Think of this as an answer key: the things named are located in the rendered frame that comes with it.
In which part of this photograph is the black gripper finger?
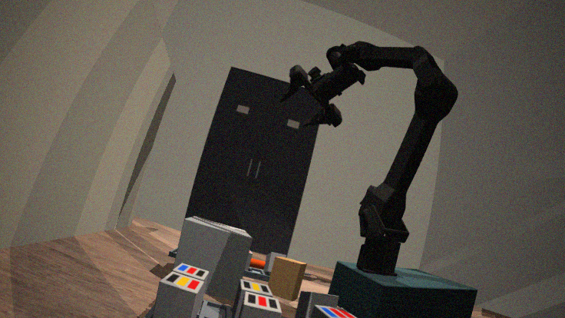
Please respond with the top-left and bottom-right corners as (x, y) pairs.
(302, 108), (332, 126)
(279, 79), (299, 103)

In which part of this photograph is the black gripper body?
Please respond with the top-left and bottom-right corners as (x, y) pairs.
(289, 65), (344, 127)

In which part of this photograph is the brown block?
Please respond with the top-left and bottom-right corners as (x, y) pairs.
(268, 257), (307, 301)

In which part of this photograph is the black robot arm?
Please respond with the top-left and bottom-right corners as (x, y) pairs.
(326, 41), (458, 277)

